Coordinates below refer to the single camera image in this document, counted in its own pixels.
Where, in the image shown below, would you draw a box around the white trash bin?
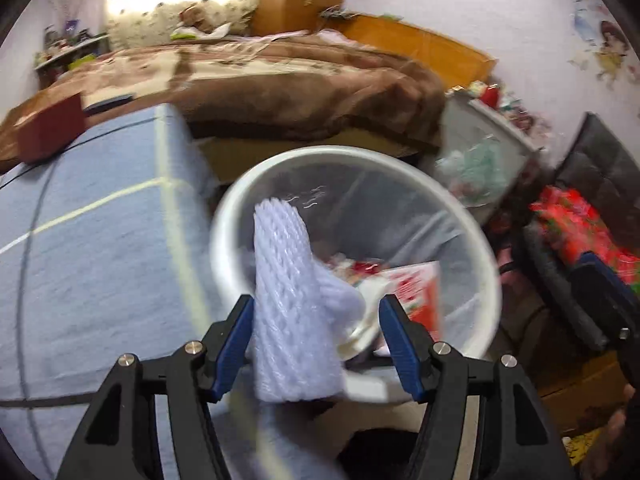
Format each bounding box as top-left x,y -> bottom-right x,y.
209,145 -> 503,403

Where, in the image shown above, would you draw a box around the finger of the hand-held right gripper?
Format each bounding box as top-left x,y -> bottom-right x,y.
570,266 -> 635,345
575,252 -> 640,306

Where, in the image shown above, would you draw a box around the red and white carton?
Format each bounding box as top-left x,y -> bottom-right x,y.
357,261 -> 443,341

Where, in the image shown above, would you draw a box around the clear plastic bag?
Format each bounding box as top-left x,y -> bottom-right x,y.
435,137 -> 516,208

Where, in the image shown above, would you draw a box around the cluttered white shelf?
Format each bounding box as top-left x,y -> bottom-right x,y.
32,32 -> 111,78

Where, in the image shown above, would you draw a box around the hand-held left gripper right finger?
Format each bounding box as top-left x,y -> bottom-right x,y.
378,294 -> 576,480

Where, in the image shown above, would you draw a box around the white nightstand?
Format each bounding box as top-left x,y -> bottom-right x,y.
440,95 -> 543,211

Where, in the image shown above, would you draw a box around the red printed bag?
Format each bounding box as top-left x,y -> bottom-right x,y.
530,185 -> 640,286

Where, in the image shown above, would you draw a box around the white foam net sleeve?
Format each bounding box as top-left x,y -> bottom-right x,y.
252,199 -> 366,403

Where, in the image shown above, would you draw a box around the black chair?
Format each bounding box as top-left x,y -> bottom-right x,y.
520,112 -> 640,353

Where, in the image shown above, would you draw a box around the dark red box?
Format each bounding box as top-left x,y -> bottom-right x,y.
17,94 -> 86,161

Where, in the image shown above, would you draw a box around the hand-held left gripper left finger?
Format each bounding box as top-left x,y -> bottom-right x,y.
55,295 -> 256,480

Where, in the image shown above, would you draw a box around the brown teddy bear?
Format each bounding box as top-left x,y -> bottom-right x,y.
177,2 -> 231,36

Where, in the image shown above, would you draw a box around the wooden headboard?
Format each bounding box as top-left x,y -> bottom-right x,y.
325,14 -> 498,93

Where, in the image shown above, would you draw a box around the cartoon wall stickers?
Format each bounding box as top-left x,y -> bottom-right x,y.
570,0 -> 633,86

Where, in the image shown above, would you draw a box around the bed with brown blanket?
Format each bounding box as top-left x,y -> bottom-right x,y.
0,32 -> 446,171

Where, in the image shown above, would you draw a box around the person's right hand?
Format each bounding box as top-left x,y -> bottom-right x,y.
582,385 -> 640,480

